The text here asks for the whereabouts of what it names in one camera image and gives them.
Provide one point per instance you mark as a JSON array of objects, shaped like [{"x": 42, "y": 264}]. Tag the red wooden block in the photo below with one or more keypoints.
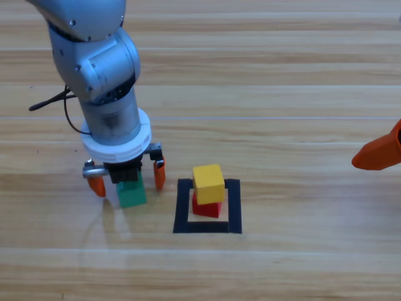
[{"x": 206, "y": 210}]

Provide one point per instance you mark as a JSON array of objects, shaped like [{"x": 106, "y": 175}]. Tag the yellow wooden block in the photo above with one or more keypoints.
[{"x": 208, "y": 185}]

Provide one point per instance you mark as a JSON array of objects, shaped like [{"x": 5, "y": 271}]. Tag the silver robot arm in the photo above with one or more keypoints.
[{"x": 100, "y": 62}]

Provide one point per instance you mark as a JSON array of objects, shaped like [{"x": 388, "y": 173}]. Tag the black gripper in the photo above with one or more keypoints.
[{"x": 123, "y": 171}]

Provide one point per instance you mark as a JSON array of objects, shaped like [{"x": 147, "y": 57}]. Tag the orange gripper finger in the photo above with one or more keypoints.
[{"x": 379, "y": 153}]

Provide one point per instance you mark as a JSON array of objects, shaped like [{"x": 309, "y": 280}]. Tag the green wooden block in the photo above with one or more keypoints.
[{"x": 131, "y": 196}]

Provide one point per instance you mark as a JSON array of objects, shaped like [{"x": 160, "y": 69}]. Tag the black tape square outline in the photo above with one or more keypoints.
[{"x": 234, "y": 216}]

